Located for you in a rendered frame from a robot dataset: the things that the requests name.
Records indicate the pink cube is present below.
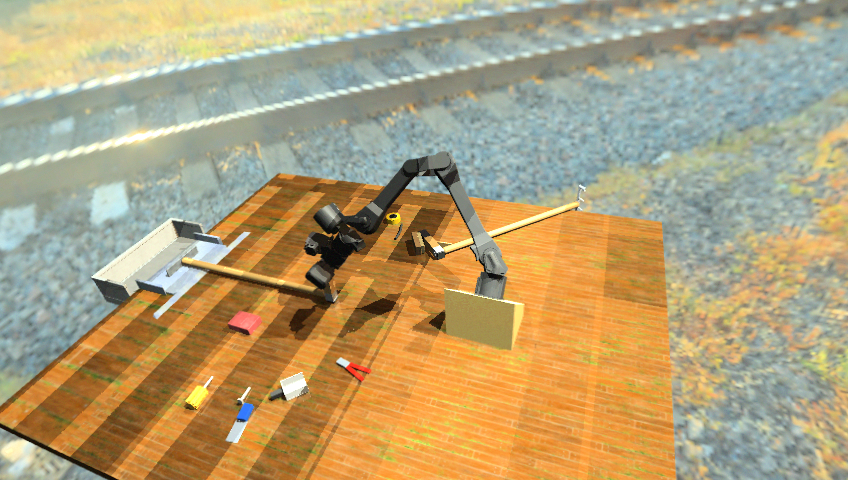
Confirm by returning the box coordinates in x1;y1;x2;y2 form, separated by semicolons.
228;310;262;335

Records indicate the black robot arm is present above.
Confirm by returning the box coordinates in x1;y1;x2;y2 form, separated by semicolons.
303;151;509;300

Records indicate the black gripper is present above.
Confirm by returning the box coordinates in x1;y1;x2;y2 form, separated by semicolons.
304;243;354;290

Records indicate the blue-handled scraper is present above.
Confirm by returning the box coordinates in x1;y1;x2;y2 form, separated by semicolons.
225;403;254;443

